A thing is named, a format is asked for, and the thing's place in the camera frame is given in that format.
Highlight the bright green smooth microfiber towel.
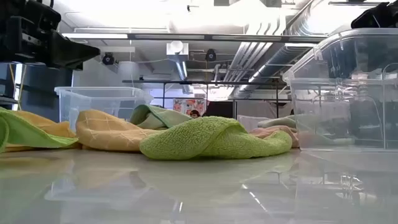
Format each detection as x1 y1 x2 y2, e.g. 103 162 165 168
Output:
0 107 79 154

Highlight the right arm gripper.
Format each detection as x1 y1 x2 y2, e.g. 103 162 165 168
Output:
350 1 398 30

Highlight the dark background screen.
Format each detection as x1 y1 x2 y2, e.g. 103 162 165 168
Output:
206 101 234 119

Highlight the large clear plastic bin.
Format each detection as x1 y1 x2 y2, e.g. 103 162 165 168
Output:
282 27 398 153

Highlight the white cloth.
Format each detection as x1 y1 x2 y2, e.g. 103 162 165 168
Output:
237 114 271 132

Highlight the pale green towel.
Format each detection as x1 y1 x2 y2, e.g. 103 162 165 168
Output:
257 113 315 129

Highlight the white ceiling fixture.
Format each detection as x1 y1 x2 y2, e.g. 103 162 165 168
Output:
166 40 190 57

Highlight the floral poster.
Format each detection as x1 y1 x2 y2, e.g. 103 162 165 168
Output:
172 98 206 117

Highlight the yellow-orange checked towel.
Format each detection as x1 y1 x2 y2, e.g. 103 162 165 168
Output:
75 108 164 153

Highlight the dark computer monitor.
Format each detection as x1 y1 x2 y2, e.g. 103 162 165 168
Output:
20 63 75 123

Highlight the peach orange towel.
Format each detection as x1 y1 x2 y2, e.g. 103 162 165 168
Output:
248 125 312 149

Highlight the sage green towel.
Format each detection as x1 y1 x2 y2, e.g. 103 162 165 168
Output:
129 104 193 131

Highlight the small clear plastic bin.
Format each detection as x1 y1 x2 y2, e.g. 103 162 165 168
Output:
54 86 154 132

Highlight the long ceiling light bar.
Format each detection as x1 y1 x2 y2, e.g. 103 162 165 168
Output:
61 32 327 44

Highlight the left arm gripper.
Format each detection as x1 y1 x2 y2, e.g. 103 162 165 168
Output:
0 0 101 71

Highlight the lime green terry towel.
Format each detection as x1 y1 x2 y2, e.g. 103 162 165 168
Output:
139 115 294 161

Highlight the silver ventilation duct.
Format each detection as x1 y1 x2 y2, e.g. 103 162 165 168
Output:
231 0 352 99

